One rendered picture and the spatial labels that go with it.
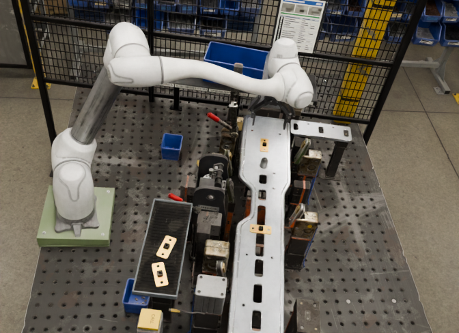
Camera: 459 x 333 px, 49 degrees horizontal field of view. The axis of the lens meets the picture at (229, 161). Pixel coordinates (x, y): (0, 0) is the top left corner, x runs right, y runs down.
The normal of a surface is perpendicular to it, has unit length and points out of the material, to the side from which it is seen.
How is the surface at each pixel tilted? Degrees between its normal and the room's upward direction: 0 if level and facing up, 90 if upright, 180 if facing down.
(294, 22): 90
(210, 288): 0
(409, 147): 0
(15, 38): 90
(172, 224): 0
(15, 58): 87
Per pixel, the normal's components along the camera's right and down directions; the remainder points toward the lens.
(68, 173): 0.18, -0.62
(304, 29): -0.07, 0.72
